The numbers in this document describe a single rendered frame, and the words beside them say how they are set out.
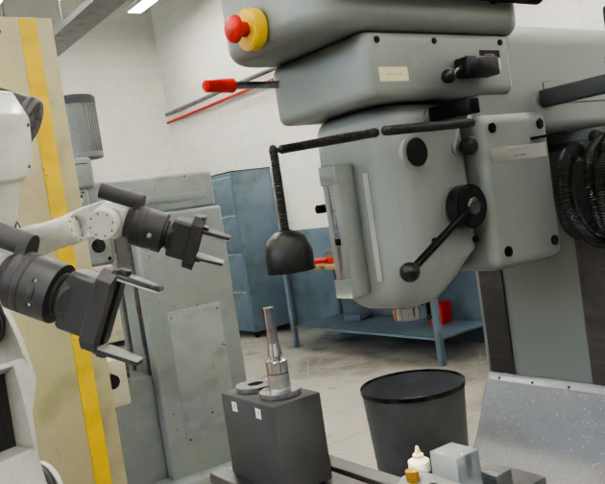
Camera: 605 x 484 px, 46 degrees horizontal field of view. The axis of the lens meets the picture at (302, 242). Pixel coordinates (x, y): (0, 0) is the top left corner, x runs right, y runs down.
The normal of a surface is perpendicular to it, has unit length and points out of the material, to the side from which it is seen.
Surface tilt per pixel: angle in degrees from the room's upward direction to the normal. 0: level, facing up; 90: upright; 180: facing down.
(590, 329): 90
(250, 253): 90
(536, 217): 90
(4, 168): 101
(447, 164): 90
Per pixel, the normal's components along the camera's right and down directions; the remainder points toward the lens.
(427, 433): 0.08, 0.11
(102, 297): -0.15, 0.06
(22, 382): 0.76, -0.30
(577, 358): -0.79, 0.15
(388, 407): -0.54, 0.19
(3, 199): 1.00, 0.05
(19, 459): 0.81, -0.09
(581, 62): 0.59, -0.04
